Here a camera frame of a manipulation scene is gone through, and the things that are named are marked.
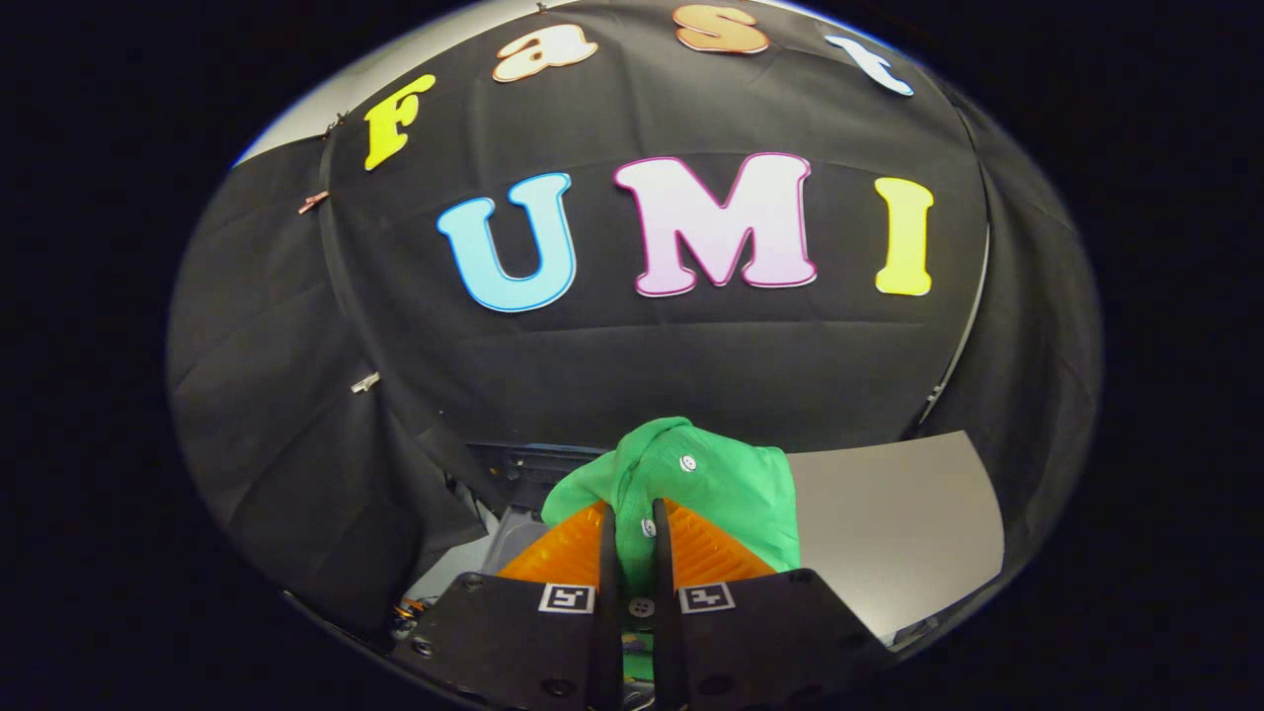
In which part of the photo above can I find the grey beige cabinet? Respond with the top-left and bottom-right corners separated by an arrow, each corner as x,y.
790,430 -> 1006,648

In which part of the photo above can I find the grey washing machine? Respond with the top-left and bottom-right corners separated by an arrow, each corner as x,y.
400,504 -> 554,633

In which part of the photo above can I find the black backdrop cloth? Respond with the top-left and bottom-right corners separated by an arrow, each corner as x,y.
166,0 -> 1102,643

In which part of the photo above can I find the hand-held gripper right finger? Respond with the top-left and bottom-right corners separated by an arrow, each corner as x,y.
652,497 -> 895,711

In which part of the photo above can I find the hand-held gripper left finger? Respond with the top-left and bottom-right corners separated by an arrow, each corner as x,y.
390,499 -> 625,711

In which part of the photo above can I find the green polo shirt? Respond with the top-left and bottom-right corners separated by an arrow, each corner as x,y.
541,416 -> 801,682

